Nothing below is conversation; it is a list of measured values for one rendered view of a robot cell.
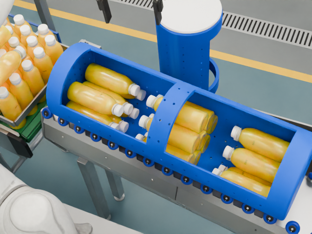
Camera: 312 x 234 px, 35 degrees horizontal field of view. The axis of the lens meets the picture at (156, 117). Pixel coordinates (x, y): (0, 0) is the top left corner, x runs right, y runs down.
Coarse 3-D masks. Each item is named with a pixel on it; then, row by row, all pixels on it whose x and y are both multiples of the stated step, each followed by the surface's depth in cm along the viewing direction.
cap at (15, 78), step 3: (12, 75) 180; (15, 75) 180; (18, 75) 180; (9, 78) 179; (12, 78) 179; (15, 78) 179; (18, 78) 179; (12, 81) 179; (15, 81) 179; (18, 81) 180
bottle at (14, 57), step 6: (6, 54) 177; (12, 54) 177; (18, 54) 179; (0, 60) 176; (6, 60) 176; (12, 60) 176; (18, 60) 178; (0, 66) 174; (6, 66) 175; (12, 66) 176; (18, 66) 179; (0, 72) 173; (6, 72) 175; (12, 72) 178; (0, 78) 173; (6, 78) 176; (0, 84) 174
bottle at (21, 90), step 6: (12, 84) 182; (18, 84) 181; (24, 84) 183; (12, 90) 182; (18, 90) 182; (24, 90) 183; (30, 90) 187; (18, 96) 184; (24, 96) 185; (30, 96) 187; (24, 102) 187; (24, 108) 190; (36, 108) 194; (30, 114) 193
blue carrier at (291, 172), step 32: (64, 64) 164; (128, 64) 165; (64, 96) 177; (192, 96) 171; (96, 128) 164; (128, 128) 181; (160, 128) 151; (224, 128) 171; (256, 128) 165; (288, 128) 146; (160, 160) 157; (224, 160) 170; (288, 160) 138; (224, 192) 151; (288, 192) 137
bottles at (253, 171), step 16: (112, 96) 172; (128, 96) 178; (144, 96) 179; (80, 112) 170; (96, 112) 169; (128, 112) 172; (208, 144) 172; (192, 160) 161; (240, 160) 155; (256, 160) 153; (272, 160) 154; (224, 176) 152; (240, 176) 151; (256, 176) 155; (272, 176) 151; (256, 192) 148
